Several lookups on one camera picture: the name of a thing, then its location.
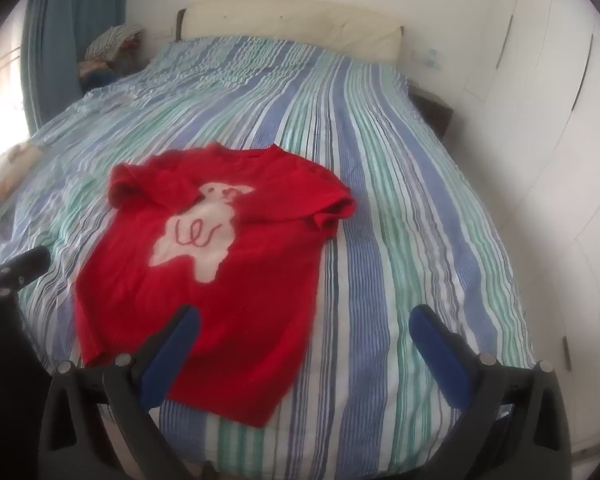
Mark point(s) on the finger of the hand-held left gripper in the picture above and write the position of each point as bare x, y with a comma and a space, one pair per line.
25, 265

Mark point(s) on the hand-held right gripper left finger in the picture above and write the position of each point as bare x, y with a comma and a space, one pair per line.
172, 345

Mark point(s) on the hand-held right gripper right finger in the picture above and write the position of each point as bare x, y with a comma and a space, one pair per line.
435, 345

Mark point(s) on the red shirt with white print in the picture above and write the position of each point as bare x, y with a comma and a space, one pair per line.
260, 310

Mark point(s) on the pile of clothes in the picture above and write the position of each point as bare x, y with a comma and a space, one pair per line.
112, 47

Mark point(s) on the beige cloth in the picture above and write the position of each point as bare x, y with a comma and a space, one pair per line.
10, 170

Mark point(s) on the striped bed blanket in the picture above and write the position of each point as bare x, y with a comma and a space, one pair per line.
380, 210

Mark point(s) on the blue curtain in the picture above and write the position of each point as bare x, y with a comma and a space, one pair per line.
55, 35

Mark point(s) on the dark wooden nightstand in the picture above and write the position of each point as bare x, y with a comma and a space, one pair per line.
435, 110

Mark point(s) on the white wardrobe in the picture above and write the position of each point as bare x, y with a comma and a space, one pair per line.
555, 135

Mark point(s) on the cream padded headboard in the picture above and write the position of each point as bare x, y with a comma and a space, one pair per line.
290, 25

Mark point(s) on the white wall socket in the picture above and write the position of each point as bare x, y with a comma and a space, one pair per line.
427, 57

